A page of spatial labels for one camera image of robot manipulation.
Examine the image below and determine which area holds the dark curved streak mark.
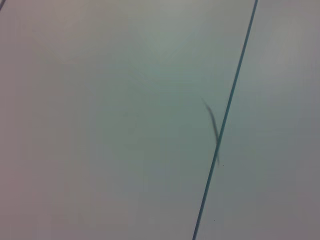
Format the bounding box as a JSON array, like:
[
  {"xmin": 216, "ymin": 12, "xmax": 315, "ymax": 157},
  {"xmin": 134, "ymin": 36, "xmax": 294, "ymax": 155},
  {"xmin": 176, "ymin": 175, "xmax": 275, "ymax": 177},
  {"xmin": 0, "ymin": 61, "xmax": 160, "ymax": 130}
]
[{"xmin": 201, "ymin": 97, "xmax": 221, "ymax": 166}]

